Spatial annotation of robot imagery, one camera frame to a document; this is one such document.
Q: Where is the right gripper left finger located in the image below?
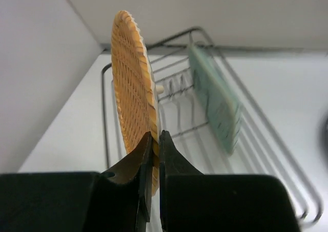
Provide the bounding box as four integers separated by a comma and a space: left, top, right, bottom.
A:
1, 133, 153, 231

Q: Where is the light green rectangular plate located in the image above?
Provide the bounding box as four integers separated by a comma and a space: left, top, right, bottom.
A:
188, 43, 242, 155

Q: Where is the grey wire dish rack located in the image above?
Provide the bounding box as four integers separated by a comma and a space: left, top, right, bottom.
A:
100, 26, 324, 223

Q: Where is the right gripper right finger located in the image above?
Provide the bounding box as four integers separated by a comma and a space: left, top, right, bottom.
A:
159, 131, 300, 231

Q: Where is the round woven bamboo plate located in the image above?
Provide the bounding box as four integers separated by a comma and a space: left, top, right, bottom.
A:
111, 10, 163, 195

